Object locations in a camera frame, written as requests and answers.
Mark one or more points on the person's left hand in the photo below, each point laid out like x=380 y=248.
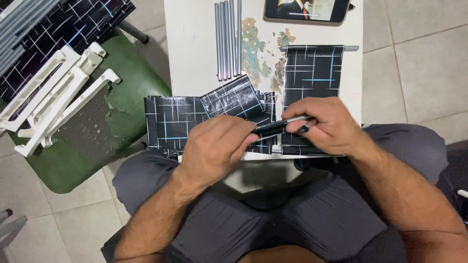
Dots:
x=214 y=146

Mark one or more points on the person's right hand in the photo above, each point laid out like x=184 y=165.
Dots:
x=332 y=128

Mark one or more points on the person's left fingers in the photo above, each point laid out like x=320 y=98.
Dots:
x=248 y=133

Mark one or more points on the person's right fingers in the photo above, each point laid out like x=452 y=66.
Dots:
x=299 y=109

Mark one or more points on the thin grey metal tube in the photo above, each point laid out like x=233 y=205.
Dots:
x=298 y=119

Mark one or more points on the grey metal rod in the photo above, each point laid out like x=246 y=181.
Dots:
x=351 y=48
x=276 y=150

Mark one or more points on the black patterned fabric panel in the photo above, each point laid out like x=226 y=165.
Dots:
x=310 y=73

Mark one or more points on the stack of black patterned sheets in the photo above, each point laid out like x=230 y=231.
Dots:
x=172 y=120

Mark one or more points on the long grey metal tube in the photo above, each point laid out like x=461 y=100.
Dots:
x=233 y=36
x=239 y=36
x=218 y=44
x=227 y=36
x=222 y=40

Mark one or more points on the green worn chair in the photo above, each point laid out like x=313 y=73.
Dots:
x=120 y=120

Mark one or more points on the heap of black patterned fabric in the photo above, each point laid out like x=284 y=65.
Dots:
x=69 y=25

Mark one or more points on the bundle of grey tubes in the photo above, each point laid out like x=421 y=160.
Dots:
x=22 y=25

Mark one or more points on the grey metal stand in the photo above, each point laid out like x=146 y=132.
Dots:
x=11 y=226

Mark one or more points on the tablet with dark frame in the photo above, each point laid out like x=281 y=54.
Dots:
x=305 y=11

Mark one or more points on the white plastic bracket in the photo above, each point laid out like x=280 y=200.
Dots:
x=36 y=91
x=82 y=60
x=73 y=109
x=55 y=107

